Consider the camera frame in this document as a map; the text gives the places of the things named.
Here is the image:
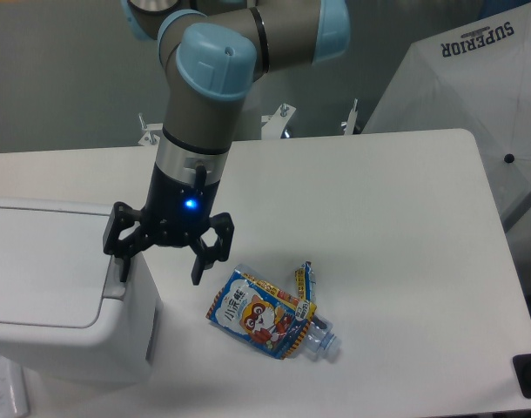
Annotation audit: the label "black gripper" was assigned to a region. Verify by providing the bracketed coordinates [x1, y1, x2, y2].
[103, 165, 234, 286]

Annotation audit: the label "white push-lid trash can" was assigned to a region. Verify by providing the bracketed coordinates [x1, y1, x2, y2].
[0, 198, 163, 383]

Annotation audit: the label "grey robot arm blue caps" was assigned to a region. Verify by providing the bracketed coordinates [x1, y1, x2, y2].
[103, 1, 351, 284]

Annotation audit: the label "crushed plastic bottle colourful label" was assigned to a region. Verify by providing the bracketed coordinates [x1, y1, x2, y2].
[206, 261, 342, 361]

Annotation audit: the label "white paper sheet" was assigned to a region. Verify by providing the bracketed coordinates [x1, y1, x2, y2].
[0, 355, 30, 417]

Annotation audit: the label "white umbrella with lettering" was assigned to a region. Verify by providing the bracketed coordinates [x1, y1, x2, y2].
[364, 3, 531, 212]

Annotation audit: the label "white metal base frame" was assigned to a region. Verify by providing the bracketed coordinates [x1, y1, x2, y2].
[138, 98, 362, 146]

